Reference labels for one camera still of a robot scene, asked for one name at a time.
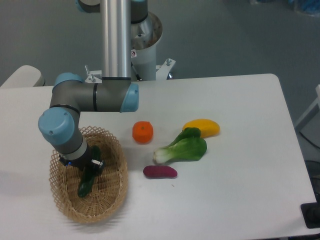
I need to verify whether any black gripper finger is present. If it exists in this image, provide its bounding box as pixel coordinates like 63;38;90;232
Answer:
89;159;105;175

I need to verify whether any green cucumber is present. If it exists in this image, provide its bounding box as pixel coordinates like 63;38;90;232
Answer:
77;145;101;198

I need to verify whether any white chair armrest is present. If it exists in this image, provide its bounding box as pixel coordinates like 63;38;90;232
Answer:
0;65;46;89

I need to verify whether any yellow mango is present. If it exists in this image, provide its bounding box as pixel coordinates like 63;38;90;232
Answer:
182;118;221;138

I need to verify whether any orange tangerine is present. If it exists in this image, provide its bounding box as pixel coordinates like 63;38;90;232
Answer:
132;121;154;144

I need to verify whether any white furniture frame right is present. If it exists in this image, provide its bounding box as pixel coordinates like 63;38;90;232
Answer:
293;84;320;132

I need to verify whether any woven wicker basket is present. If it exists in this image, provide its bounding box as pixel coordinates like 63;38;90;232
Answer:
49;126;128;223

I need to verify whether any black device at table corner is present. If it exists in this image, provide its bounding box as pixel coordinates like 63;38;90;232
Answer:
300;202;320;229

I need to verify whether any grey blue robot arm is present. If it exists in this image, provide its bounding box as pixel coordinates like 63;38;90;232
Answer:
38;0;148;172

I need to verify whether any green bok choy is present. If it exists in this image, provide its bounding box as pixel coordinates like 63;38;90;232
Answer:
153;127;207;165

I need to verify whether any purple sweet potato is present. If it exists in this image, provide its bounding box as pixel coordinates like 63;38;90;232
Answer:
143;165;178;179

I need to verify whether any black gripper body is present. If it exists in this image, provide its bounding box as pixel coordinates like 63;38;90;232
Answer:
59;146;95;171

